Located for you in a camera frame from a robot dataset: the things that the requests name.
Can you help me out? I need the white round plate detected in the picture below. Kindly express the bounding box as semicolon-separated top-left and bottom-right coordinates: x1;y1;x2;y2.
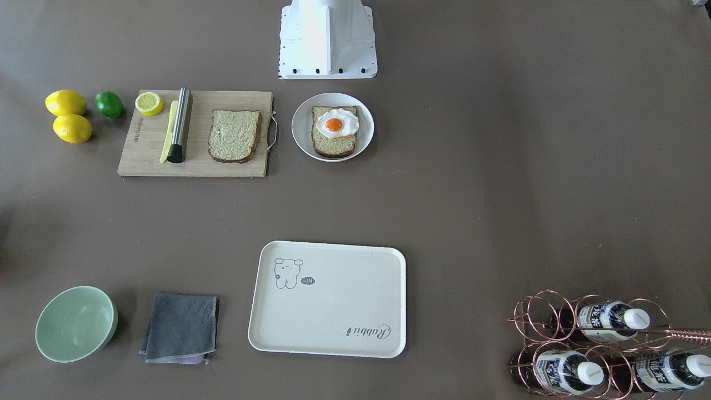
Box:
291;93;375;162

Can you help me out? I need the bread slice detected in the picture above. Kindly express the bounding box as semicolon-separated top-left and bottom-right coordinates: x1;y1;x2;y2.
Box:
311;106;359;158
208;109;262;163

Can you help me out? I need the cream rabbit tray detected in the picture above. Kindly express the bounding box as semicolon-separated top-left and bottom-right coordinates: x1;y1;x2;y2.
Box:
247;241;407;359

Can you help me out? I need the bread slice under egg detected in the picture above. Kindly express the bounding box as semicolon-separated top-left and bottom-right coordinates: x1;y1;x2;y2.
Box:
311;106;359;158

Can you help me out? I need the fried egg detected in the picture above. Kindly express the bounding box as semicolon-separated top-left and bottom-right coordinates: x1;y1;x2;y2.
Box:
316;108;360;139

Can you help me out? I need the grey folded cloth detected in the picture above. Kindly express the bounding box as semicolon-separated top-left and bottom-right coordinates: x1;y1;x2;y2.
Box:
139;293;219;365

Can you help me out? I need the wooden cutting board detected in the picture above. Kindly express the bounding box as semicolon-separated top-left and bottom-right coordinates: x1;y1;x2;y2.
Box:
118;89;273;177

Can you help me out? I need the half lemon slice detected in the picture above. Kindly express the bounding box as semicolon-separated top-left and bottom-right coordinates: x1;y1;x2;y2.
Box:
134;92;164;116

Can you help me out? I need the tea bottle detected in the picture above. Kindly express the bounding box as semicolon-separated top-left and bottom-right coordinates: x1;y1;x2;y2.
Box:
610;350;710;393
547;301;651;345
509;350;605;396

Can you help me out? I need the green lime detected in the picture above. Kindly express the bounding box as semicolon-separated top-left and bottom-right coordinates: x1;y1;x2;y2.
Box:
94;91;124;118

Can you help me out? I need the tea bottle upper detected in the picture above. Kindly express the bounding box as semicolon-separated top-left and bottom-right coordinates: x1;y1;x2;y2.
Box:
547;301;651;345

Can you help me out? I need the yellow lemon lower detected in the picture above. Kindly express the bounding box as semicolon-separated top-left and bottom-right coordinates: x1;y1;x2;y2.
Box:
53;114;92;144

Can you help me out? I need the yellow lemon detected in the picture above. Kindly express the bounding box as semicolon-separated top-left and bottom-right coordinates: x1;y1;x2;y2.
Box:
45;89;87;117
53;114;92;144

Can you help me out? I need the green bowl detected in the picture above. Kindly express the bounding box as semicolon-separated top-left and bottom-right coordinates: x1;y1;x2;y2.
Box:
35;286;118;363

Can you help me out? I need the yellow lemon upper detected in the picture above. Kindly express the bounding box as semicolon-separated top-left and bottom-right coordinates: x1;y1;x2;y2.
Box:
45;89;87;117

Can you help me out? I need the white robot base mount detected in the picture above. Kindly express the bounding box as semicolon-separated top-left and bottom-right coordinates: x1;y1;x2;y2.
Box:
278;1;378;79

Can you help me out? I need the steel handled knife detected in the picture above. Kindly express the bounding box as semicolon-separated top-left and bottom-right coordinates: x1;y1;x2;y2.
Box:
158;88;192;163

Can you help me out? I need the copper wire bottle rack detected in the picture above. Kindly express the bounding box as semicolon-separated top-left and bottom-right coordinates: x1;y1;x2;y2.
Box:
508;289;709;399

